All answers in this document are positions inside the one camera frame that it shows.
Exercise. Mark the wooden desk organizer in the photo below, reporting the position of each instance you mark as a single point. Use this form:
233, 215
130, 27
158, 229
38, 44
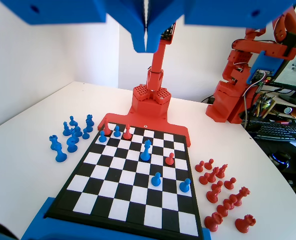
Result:
283, 105

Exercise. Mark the black keyboard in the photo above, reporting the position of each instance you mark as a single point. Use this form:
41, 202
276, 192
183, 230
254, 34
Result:
280, 131

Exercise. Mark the blue controller board box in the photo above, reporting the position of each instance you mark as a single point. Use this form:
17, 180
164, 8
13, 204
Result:
263, 65

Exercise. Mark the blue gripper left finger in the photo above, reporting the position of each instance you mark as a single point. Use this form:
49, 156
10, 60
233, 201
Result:
122, 20

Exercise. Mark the red chess pawn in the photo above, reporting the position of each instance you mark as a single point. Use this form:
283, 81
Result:
203, 180
199, 168
208, 165
229, 184
216, 186
169, 161

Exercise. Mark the red robot arm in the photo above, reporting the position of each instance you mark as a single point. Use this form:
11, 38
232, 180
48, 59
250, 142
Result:
156, 72

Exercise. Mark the red chess queen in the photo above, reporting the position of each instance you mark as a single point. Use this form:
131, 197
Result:
238, 198

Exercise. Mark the red robot base with plate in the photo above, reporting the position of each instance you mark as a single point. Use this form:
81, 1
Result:
147, 107

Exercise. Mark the red idle robot arm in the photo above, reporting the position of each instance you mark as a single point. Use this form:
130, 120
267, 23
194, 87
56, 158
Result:
228, 100

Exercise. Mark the blue chess bishop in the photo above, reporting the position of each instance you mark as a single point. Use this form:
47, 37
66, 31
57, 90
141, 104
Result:
60, 156
66, 130

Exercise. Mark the red chess rook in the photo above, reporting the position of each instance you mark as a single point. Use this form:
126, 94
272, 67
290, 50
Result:
245, 223
213, 222

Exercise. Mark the black device with blue light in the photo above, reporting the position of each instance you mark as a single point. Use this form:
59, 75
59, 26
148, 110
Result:
280, 160

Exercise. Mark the blue chess knight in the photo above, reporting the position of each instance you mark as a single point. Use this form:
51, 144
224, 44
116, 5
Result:
72, 146

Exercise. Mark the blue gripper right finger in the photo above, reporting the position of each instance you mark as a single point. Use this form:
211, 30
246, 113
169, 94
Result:
162, 15

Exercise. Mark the computer monitor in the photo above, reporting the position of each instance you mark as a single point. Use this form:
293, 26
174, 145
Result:
294, 62

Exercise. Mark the blue chess rook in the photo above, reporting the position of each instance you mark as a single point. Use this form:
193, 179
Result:
54, 145
89, 122

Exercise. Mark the black and white chessboard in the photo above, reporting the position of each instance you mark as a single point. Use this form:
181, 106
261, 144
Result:
117, 175

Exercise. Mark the red chess bishop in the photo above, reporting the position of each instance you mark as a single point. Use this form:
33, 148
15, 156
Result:
127, 135
221, 172
107, 130
212, 176

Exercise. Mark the blue chess king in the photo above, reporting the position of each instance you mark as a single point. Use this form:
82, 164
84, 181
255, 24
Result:
145, 153

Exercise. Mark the blue chess pawn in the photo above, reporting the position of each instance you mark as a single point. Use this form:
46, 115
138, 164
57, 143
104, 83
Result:
102, 138
185, 187
73, 122
85, 135
156, 181
116, 132

